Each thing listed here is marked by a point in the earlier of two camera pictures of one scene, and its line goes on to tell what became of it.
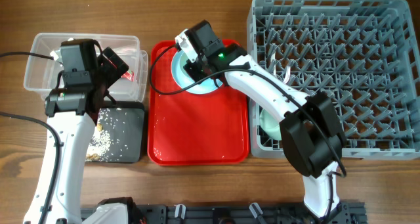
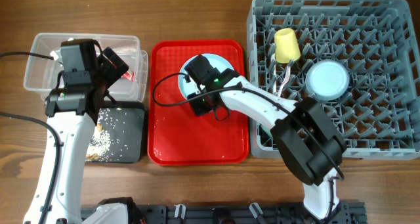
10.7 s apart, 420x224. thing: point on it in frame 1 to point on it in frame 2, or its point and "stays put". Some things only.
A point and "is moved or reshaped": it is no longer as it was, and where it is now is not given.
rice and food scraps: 108,142 stays put
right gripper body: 197,68 to 203,107
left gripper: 113,73 stays put
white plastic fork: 288,73 stays put
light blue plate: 184,79 is moved or reshaped
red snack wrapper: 128,75 stays put
